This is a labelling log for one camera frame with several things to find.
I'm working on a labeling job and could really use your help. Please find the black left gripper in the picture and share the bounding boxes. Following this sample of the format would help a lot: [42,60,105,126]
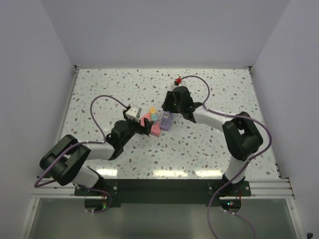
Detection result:
[121,111,153,146]

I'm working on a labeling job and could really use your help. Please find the pink triangular power strip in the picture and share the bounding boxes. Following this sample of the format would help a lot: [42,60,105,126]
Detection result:
[140,113,161,137]

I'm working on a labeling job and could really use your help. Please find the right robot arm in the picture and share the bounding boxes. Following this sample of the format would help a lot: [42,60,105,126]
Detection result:
[162,86,264,196]

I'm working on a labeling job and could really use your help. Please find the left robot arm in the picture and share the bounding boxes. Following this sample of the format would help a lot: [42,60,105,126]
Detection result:
[34,118,154,195]

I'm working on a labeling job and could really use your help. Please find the purple power strip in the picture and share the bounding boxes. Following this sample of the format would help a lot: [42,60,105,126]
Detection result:
[159,112,173,131]

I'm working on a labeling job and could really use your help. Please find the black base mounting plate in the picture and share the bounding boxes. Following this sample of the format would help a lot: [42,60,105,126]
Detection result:
[74,178,252,209]

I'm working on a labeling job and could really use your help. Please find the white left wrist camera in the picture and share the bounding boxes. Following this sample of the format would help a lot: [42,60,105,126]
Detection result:
[125,106,142,122]

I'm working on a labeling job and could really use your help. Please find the aluminium front rail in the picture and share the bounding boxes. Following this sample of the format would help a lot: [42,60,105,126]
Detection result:
[32,179,294,199]

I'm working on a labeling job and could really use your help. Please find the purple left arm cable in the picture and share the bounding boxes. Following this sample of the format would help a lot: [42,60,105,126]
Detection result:
[34,95,130,215]

